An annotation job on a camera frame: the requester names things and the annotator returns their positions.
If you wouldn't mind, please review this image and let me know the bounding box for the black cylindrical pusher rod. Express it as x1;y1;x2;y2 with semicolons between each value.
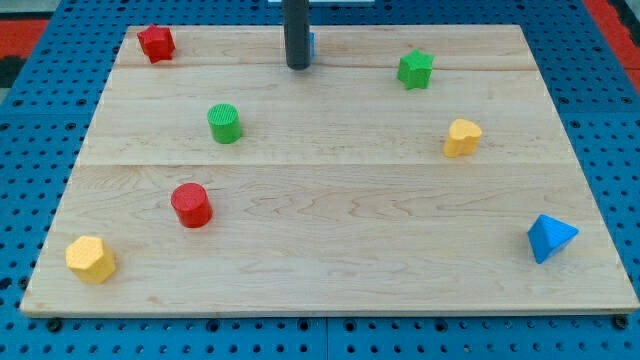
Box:
282;0;311;70

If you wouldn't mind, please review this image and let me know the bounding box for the yellow hexagon block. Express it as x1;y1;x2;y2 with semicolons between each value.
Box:
65;236;117;285

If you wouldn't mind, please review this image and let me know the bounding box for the red cylinder block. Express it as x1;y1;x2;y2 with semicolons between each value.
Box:
170;183;213;228

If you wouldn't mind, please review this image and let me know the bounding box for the yellow heart block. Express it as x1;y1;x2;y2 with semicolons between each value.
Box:
443;118;483;158

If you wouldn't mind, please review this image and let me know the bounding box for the blue cube block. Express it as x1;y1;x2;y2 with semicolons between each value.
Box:
309;32;315;59

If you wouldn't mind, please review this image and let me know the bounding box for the blue pyramid block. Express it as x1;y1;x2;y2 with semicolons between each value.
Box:
527;214;579;264

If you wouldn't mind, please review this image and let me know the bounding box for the green star block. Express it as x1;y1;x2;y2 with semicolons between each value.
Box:
397;49;435;90

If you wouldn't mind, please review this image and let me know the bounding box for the red star block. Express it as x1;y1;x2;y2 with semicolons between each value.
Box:
137;24;175;63

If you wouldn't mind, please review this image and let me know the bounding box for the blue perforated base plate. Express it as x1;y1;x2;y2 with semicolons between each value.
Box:
1;1;639;359

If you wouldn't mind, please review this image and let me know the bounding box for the light wooden board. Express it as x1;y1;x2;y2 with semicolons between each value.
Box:
21;25;639;318

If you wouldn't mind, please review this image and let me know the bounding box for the green cylinder block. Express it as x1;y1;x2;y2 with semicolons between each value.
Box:
207;103;242;144

